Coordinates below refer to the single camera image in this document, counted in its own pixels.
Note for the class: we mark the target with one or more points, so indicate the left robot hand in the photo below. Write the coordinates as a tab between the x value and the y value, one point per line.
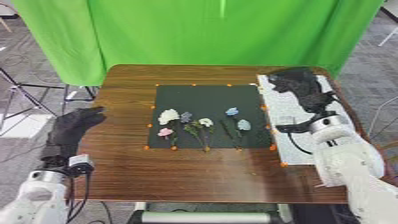
72	130

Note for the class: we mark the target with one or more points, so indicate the pale grey bar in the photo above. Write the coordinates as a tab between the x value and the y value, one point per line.
207	217

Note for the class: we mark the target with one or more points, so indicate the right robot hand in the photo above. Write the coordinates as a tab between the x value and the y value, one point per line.
299	85

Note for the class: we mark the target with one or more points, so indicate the pale blue flower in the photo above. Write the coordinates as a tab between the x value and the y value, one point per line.
244	125

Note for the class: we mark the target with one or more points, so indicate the dark mat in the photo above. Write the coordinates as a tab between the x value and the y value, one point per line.
207	100

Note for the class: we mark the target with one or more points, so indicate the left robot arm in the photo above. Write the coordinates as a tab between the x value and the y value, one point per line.
38	196

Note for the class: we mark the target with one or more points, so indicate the green sprig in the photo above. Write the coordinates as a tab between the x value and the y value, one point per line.
262	135

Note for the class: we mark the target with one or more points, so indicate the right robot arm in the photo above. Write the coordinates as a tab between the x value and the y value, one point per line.
349	163

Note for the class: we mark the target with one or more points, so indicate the white sheet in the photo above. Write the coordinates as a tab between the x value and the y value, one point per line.
285	110

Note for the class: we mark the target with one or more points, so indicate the pink flower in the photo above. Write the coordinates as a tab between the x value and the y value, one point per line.
166	132

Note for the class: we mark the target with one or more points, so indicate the purple flower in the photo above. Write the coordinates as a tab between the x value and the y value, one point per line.
186	116

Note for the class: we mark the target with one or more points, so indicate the black tripod stand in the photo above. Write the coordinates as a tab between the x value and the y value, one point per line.
27	96

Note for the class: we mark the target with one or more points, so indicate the large white flower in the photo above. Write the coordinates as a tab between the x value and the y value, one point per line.
170	116

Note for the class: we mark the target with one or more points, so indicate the small white flower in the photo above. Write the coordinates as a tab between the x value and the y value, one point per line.
205	122

